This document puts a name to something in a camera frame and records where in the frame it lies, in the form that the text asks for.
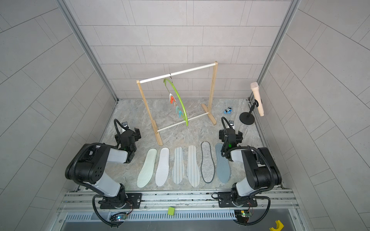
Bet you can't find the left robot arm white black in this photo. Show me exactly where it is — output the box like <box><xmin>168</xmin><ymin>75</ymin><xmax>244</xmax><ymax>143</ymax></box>
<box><xmin>65</xmin><ymin>119</ymin><xmax>142</xmax><ymax>209</ymax></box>

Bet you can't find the white striped insole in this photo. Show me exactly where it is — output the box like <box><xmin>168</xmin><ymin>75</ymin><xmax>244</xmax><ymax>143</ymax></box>
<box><xmin>172</xmin><ymin>147</ymin><xmax>185</xmax><ymax>184</ymax></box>
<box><xmin>188</xmin><ymin>145</ymin><xmax>200</xmax><ymax>187</ymax></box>

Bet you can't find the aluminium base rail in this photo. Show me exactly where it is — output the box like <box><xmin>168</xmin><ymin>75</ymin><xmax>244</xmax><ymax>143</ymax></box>
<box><xmin>56</xmin><ymin>189</ymin><xmax>298</xmax><ymax>213</ymax></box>

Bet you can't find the green clip hanger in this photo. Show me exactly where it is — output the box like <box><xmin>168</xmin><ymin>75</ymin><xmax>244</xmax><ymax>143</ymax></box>
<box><xmin>163</xmin><ymin>76</ymin><xmax>188</xmax><ymax>126</ymax></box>

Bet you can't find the blue toy car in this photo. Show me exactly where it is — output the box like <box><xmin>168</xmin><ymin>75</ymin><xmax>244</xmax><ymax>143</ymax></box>
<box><xmin>224</xmin><ymin>107</ymin><xmax>232</xmax><ymax>114</ymax></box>

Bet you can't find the black microphone stand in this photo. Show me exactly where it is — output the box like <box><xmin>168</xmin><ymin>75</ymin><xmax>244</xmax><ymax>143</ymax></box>
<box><xmin>239</xmin><ymin>100</ymin><xmax>259</xmax><ymax>125</ymax></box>

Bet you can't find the yellow plastic hook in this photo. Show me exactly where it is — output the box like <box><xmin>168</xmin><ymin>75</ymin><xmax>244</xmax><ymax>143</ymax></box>
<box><xmin>269</xmin><ymin>220</ymin><xmax>284</xmax><ymax>231</ymax></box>

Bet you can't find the dark grey felt insole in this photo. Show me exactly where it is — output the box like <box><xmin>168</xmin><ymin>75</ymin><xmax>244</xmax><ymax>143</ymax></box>
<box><xmin>201</xmin><ymin>141</ymin><xmax>215</xmax><ymax>183</ymax></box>

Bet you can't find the grey blue insole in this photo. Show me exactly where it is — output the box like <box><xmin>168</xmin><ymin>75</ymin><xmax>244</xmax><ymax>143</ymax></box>
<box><xmin>215</xmin><ymin>143</ymin><xmax>231</xmax><ymax>184</ymax></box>

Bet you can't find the white textured foam insole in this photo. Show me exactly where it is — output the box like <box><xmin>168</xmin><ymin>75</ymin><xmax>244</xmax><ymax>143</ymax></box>
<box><xmin>155</xmin><ymin>148</ymin><xmax>170</xmax><ymax>187</ymax></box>

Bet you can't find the left circuit board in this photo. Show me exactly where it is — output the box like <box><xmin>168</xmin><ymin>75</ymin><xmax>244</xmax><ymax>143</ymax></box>
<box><xmin>109</xmin><ymin>212</ymin><xmax>129</xmax><ymax>222</ymax></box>

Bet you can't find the right circuit board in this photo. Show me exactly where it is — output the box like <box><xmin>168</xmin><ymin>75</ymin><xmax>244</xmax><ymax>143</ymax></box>
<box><xmin>234</xmin><ymin>210</ymin><xmax>252</xmax><ymax>223</ymax></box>

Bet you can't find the wooden clothes rack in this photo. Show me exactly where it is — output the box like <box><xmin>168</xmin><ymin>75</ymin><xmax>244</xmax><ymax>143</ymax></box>
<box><xmin>136</xmin><ymin>61</ymin><xmax>218</xmax><ymax>146</ymax></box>

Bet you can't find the circuit board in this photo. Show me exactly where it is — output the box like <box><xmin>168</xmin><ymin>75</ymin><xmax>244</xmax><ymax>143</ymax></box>
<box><xmin>109</xmin><ymin>212</ymin><xmax>129</xmax><ymax>222</ymax></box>
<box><xmin>234</xmin><ymin>210</ymin><xmax>252</xmax><ymax>223</ymax></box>

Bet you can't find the green sticky block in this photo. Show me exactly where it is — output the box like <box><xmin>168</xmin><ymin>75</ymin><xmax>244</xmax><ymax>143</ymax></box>
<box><xmin>168</xmin><ymin>207</ymin><xmax>175</xmax><ymax>216</ymax></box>

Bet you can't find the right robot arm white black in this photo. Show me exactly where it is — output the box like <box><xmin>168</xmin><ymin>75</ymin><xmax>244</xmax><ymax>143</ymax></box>
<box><xmin>217</xmin><ymin>116</ymin><xmax>282</xmax><ymax>207</ymax></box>

